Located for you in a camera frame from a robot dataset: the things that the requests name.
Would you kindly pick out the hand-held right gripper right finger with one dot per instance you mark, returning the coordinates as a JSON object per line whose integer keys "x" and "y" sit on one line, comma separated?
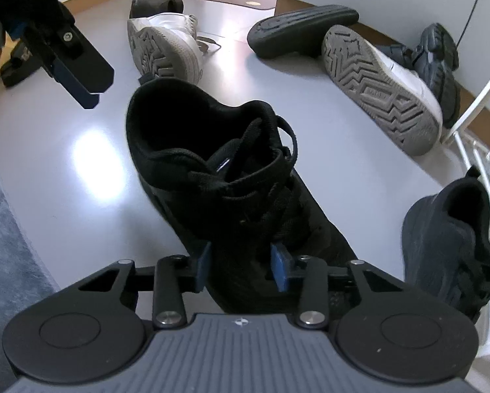
{"x": 279, "y": 266}

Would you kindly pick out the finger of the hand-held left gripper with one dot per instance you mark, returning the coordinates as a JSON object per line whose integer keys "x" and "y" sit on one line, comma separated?
{"x": 79, "y": 96}
{"x": 85, "y": 63}

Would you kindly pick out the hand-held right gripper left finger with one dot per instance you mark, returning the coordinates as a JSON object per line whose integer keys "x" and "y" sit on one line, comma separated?
{"x": 203, "y": 266}

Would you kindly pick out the black lace-up sneaker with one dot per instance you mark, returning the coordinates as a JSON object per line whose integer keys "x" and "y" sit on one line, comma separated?
{"x": 445, "y": 233}
{"x": 236, "y": 196}

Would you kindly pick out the black chunky sandal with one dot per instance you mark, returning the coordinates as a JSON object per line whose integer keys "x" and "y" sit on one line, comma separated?
{"x": 154, "y": 4}
{"x": 441, "y": 61}

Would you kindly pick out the white lace-up sneaker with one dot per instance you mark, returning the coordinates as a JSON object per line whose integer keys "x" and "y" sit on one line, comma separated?
{"x": 175, "y": 37}
{"x": 376, "y": 86}

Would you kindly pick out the dark grey clog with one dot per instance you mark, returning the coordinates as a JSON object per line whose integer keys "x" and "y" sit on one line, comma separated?
{"x": 298, "y": 28}
{"x": 396, "y": 55}

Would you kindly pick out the white metal shoe rack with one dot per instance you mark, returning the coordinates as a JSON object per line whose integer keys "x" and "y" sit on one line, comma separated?
{"x": 474, "y": 102}

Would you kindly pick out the black pouch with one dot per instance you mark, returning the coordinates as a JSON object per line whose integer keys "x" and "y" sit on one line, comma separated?
{"x": 21, "y": 61}

